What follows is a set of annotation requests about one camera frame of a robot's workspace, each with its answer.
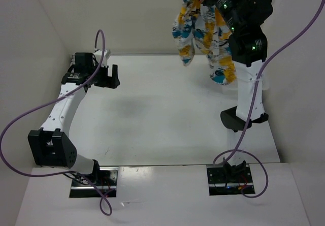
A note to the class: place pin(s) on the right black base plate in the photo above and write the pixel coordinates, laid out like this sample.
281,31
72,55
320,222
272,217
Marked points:
220,185

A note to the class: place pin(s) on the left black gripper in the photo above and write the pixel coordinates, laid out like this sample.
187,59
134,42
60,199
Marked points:
110,82

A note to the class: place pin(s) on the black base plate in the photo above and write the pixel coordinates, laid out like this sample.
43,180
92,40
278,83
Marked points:
220,185
106,183

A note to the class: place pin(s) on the white perforated plastic basket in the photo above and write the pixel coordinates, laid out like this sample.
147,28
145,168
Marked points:
233,86

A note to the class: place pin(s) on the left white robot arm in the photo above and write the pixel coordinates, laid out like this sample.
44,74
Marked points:
50,144

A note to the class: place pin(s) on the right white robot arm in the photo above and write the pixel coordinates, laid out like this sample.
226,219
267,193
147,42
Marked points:
249,46

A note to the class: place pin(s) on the white teal yellow patterned shorts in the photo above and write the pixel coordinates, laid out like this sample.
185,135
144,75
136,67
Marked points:
203,27

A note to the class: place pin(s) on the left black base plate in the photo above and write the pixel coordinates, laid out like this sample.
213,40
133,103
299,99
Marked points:
106,183

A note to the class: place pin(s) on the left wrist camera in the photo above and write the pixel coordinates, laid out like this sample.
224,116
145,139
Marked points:
86,62

